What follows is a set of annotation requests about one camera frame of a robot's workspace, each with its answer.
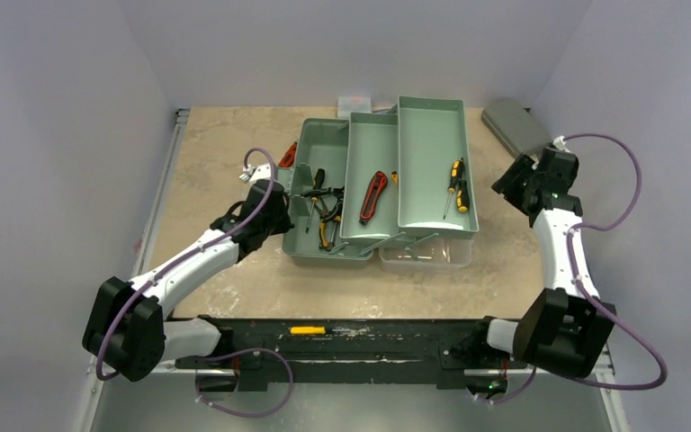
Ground long black yellow screwdriver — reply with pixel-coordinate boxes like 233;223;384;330
443;157;464;220

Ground yellow needle nose pliers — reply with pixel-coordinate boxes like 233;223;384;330
319;205;342;251

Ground medium black yellow screwdriver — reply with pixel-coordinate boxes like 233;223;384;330
305;168;326;233

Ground black wire stripper pliers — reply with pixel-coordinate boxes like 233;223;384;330
301;187;345;217

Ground green plastic tool box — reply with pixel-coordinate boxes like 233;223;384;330
280;95;479;274

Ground red black utility knife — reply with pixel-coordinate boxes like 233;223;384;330
359;170;388;226

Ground stubby black yellow screwdriver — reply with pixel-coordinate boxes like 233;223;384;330
456;179;471;213

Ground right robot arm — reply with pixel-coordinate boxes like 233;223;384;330
469;146;615;378

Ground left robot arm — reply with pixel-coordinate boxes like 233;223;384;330
82;179;294;382

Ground red adjustable wrench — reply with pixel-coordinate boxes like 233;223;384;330
277;141;298;168

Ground grey sharpening stone block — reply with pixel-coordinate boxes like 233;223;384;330
481;98;552;158

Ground yellow precision screwdriver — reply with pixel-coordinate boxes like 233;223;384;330
289;326;351;336

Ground small clear parts box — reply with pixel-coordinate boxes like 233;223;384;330
337;96;372;120

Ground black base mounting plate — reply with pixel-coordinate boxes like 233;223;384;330
175;318;523;399

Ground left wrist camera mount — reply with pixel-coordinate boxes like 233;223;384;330
242;163;277;184

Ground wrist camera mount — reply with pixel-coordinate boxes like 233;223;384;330
242;163;277;184
552;136;569;152

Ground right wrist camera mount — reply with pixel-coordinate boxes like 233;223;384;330
552;136;569;152

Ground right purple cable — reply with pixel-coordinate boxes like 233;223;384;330
475;131;669;407

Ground purple cable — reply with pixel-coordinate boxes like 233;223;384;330
475;131;669;407
94;147;295;419

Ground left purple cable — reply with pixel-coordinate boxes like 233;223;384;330
94;147;295;419

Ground aluminium rail frame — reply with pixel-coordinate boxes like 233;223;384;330
82;99;620;403

